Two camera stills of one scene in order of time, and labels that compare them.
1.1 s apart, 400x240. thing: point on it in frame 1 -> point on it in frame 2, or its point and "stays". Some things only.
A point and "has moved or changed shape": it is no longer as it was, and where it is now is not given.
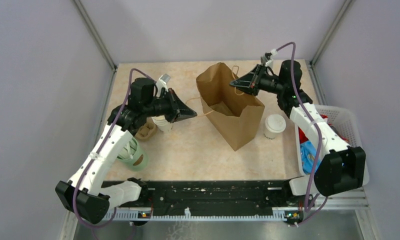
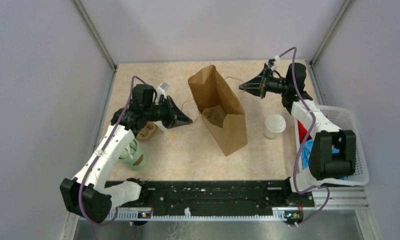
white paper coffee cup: (269, 134) stays
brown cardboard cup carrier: (222, 108) -> (216, 115)
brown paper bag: (234, 113) has moved or changed shape
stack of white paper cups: (162, 124) stays
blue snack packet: (308, 154) stays
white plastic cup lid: (275, 123) stays
